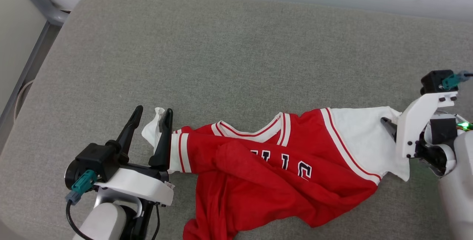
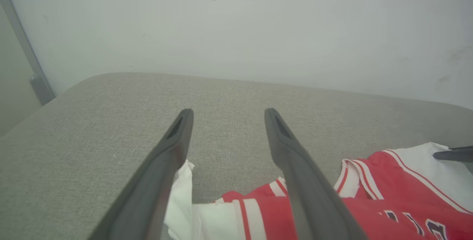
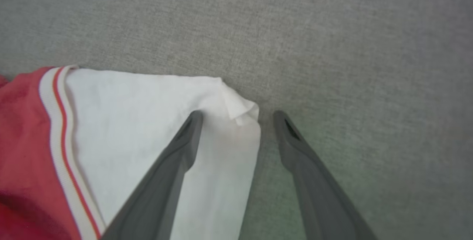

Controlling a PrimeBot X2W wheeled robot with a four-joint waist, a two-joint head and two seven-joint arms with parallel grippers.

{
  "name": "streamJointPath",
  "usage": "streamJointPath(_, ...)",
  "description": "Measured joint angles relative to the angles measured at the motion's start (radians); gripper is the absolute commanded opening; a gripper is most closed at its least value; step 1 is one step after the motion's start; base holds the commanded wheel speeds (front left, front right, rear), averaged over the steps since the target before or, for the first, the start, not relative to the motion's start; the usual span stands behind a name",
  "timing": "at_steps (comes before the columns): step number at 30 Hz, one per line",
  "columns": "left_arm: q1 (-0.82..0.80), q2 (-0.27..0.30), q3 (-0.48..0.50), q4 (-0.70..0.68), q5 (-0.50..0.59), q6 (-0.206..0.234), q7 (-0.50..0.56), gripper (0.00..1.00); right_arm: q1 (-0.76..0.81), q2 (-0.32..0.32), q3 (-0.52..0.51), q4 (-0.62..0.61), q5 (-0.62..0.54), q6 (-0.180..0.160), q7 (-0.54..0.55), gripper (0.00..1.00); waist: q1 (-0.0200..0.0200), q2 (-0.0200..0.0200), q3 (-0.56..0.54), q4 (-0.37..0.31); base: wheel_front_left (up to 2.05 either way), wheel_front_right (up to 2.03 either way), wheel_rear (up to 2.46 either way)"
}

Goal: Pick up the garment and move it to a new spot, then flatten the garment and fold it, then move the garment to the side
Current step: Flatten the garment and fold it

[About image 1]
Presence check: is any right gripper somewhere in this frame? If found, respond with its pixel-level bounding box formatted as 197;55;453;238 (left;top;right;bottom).
381;114;463;176

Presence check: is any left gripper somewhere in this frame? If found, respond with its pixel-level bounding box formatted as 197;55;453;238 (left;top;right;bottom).
106;105;175;240

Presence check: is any grey fabric sofa cushion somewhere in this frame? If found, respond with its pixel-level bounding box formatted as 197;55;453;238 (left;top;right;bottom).
0;0;473;240

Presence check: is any dark grey frame rail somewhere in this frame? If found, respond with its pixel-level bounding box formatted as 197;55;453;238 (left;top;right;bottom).
0;21;62;152

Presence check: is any white floor cable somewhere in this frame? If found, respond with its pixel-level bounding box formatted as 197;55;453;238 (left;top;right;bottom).
14;79;35;123

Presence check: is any red white basketball jersey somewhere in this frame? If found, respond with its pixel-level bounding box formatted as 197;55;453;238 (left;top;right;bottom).
142;106;411;240

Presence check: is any teal cable connector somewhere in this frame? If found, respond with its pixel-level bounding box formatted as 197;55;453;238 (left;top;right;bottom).
65;169;98;206
441;71;467;90

